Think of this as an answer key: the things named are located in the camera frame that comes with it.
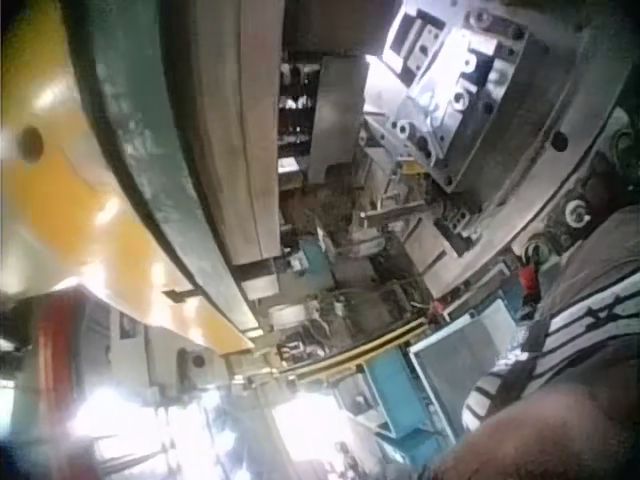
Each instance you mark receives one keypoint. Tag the blue machine base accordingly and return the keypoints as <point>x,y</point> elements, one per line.
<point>385,395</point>

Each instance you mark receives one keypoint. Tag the red grey machine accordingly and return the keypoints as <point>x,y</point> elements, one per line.
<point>60,340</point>

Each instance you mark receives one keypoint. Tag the grey press slide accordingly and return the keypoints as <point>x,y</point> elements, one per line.
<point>235,125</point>

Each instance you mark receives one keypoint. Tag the green push button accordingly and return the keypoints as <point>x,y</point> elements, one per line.
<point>538,252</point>

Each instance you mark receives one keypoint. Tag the small blue machine part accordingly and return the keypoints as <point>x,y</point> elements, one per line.
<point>314,256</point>

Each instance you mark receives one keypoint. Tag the yellow green press frame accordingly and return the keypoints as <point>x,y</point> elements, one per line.
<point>55,200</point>

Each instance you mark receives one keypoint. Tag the grey steel block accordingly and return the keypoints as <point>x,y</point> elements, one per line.
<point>336,120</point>

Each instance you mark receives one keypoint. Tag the red push button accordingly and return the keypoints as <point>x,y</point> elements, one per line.
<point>528,275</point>

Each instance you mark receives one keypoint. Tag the metal die block with holes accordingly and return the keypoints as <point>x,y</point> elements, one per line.
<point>450,105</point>

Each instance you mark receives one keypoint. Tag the yellow guard rail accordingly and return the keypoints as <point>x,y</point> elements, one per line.
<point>350,350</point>

